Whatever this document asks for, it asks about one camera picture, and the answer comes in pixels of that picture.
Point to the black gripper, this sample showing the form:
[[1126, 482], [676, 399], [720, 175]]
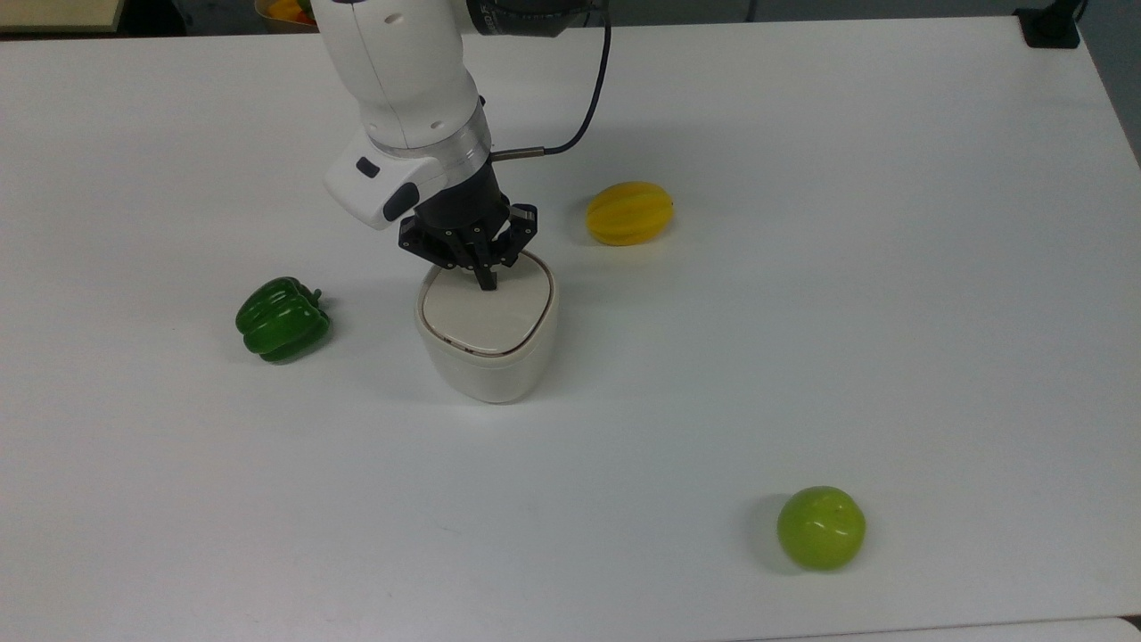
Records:
[[468, 209]]

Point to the cream garbage bin with lid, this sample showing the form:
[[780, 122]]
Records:
[[486, 357]]

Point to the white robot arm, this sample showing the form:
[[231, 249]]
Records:
[[401, 71]]

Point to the yellow toy starfruit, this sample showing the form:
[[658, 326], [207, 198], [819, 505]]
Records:
[[629, 214]]

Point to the dark green toy bell pepper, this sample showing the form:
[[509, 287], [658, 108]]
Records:
[[283, 321]]

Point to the light green toy apple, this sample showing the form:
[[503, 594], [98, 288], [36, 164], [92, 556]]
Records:
[[821, 529]]

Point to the tan wooden board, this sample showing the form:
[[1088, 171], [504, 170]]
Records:
[[58, 13]]

